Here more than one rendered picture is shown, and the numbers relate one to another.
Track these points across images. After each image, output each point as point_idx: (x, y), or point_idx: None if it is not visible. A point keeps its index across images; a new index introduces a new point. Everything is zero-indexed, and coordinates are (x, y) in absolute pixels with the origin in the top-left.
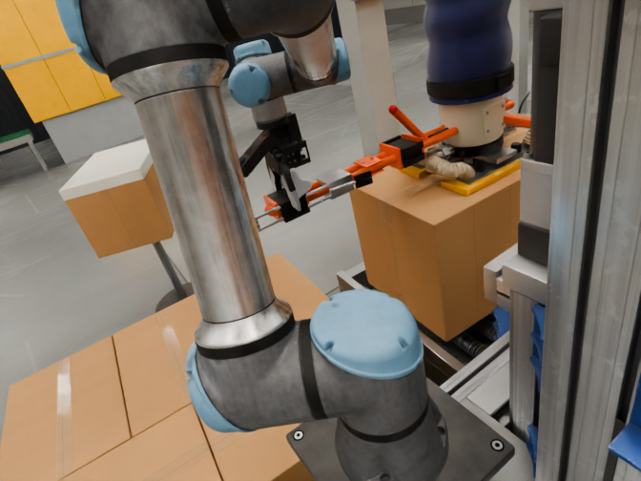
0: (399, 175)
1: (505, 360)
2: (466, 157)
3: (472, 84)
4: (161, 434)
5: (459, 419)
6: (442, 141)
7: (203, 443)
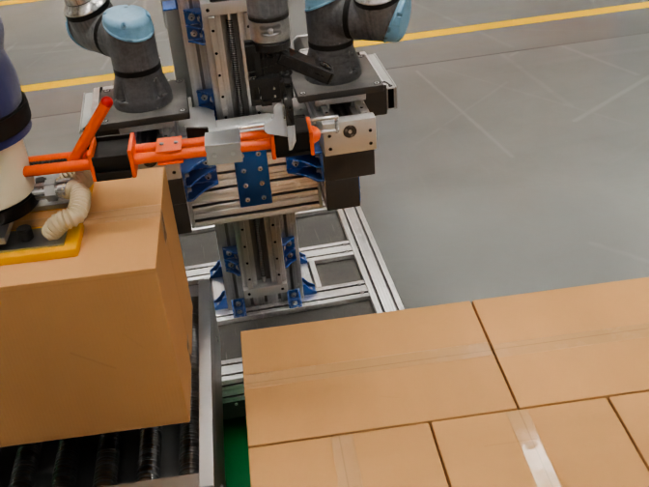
0: (88, 247)
1: (232, 126)
2: None
3: None
4: (560, 384)
5: (296, 72)
6: (19, 205)
7: (500, 356)
